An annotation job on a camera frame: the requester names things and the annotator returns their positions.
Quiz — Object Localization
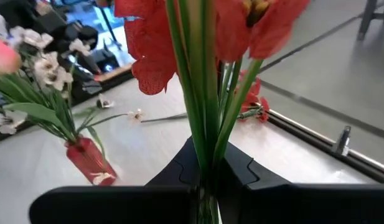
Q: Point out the small loose white blossom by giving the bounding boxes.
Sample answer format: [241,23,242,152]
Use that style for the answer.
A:
[96,93,115,110]

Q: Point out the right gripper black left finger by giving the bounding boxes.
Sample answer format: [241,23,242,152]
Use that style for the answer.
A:
[28,136,201,224]

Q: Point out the black aluminium table frame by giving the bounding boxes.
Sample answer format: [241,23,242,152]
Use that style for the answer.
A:
[0,70,384,184]

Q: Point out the red artificial flower bunch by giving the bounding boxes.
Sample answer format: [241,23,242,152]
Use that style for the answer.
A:
[113,0,311,224]
[141,68,271,124]

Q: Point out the gray metal stool legs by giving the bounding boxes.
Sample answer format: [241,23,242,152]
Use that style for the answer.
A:
[357,0,384,42]

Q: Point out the white flower bunch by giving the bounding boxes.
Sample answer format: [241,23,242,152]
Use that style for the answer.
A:
[0,9,146,186]

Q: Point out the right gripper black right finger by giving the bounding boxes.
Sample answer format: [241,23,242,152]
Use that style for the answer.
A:
[217,141,384,224]

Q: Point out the red glass vase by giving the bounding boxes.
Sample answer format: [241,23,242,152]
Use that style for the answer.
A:
[64,136,118,187]

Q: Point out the pink artificial rose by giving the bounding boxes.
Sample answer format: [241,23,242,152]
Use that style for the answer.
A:
[0,35,22,75]

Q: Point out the small rail clamp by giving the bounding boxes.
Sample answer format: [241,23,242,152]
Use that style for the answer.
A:
[332,125,352,157]

